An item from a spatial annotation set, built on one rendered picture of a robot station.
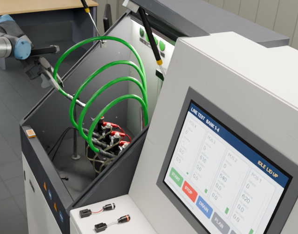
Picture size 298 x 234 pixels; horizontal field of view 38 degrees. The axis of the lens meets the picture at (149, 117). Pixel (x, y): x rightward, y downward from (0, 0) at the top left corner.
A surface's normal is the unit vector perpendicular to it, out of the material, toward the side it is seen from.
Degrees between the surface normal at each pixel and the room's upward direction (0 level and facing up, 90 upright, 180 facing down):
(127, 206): 0
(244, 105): 76
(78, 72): 90
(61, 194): 0
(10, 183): 0
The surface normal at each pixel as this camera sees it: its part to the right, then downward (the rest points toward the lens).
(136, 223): 0.07, -0.88
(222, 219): -0.84, -0.04
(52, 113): 0.47, 0.45
